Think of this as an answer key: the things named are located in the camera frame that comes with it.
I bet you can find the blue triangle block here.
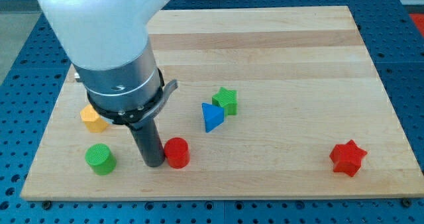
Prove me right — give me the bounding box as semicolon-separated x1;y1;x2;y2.
201;103;225;133

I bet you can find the red star block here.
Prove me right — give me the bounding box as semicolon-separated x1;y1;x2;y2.
329;140;368;177

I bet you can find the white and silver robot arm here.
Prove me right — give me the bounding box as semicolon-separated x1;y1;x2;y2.
38;0;178;124

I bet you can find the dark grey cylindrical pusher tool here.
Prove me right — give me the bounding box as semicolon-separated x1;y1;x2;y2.
129;119;165;167

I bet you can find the light wooden board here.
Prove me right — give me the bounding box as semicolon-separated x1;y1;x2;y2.
21;6;423;201

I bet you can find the yellow hexagon block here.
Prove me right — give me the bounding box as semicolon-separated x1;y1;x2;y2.
80;105;109;133

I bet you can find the red cylinder block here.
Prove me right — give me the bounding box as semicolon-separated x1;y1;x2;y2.
164;137;190;169

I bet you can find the green cylinder block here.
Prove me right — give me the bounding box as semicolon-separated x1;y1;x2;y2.
85;143;117;176

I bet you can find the green star block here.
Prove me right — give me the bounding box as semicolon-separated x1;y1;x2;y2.
212;87;238;116

